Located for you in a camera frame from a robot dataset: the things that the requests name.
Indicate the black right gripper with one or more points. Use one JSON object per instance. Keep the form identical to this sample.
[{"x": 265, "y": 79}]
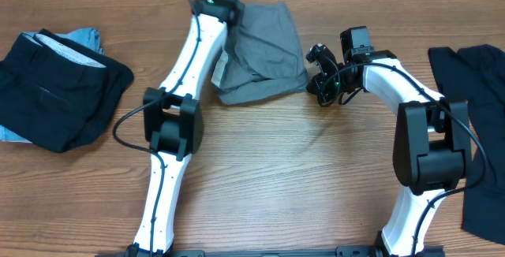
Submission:
[{"x": 319, "y": 72}]

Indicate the grey shorts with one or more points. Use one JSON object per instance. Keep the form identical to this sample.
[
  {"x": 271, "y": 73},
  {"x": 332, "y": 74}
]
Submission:
[{"x": 262, "y": 57}]

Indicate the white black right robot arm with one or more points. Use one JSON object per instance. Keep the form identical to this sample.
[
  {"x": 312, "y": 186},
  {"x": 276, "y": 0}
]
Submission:
[{"x": 431, "y": 151}]

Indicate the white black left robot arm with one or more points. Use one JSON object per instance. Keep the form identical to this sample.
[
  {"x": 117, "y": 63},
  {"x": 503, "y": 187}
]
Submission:
[{"x": 173, "y": 121}]

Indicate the dark teal t-shirt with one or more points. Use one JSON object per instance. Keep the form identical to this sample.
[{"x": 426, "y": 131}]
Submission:
[{"x": 476, "y": 74}]

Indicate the light blue jeans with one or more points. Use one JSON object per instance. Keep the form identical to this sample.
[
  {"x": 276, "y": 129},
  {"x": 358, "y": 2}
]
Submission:
[{"x": 87, "y": 37}]

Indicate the folded black shorts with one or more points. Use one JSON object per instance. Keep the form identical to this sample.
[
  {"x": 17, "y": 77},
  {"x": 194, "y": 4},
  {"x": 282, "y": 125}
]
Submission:
[{"x": 57, "y": 93}]

